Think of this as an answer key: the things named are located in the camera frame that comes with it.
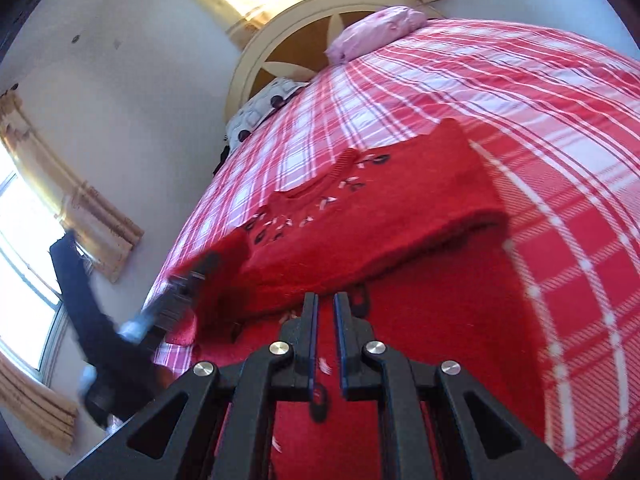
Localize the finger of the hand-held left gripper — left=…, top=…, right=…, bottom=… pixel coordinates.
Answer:
left=170, top=251, right=222, bottom=301

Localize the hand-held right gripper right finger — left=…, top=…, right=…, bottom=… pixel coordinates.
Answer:
left=333, top=292, right=577, bottom=480

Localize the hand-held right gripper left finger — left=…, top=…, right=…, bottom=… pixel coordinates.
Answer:
left=65, top=293, right=320, bottom=480

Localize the red knit sweater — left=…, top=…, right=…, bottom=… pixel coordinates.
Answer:
left=167, top=119, right=551, bottom=480

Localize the person's left forearm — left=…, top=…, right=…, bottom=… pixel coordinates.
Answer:
left=49, top=230, right=171, bottom=428

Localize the dark object beside bed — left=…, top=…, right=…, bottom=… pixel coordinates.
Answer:
left=212, top=142, right=231, bottom=176

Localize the white patterned pillow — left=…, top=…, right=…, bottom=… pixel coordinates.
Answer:
left=225, top=77, right=311, bottom=153

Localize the cream wooden headboard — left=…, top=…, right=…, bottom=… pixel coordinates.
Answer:
left=225, top=0, right=446, bottom=121

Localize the pink pillow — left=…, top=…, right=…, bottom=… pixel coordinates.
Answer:
left=325, top=6, right=427, bottom=64

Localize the red plaid blanket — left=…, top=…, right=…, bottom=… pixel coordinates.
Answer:
left=144, top=19, right=640, bottom=480

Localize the side wall window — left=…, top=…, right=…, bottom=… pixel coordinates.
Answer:
left=0, top=150, right=68, bottom=371

